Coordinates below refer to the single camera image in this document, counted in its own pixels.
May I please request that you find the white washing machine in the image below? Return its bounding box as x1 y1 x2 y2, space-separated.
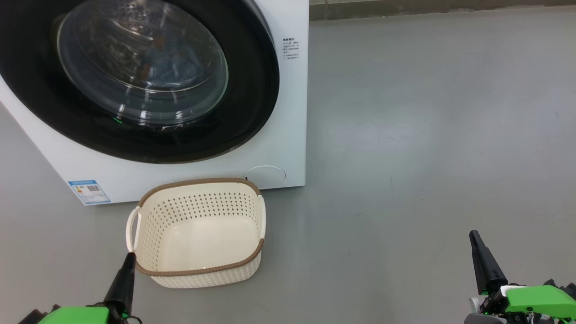
0 0 310 206

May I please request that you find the round white filter cover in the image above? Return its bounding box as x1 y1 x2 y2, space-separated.
243 165 286 189

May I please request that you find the cream perforated laundry basket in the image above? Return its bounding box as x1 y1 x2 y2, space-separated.
126 178 267 288

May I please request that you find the small printed text sticker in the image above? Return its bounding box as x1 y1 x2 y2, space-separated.
283 38 300 61

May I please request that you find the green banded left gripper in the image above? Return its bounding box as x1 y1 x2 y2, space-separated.
38 252 137 324

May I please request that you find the blue bear print garment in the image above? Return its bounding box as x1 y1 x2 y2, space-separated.
135 40 203 88

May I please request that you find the black glass washing machine door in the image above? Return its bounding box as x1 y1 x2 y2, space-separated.
0 0 280 165

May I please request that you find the blue energy label sticker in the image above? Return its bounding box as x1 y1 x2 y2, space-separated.
67 180 111 205

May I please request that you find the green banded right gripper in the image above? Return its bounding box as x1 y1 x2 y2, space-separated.
469 229 576 322

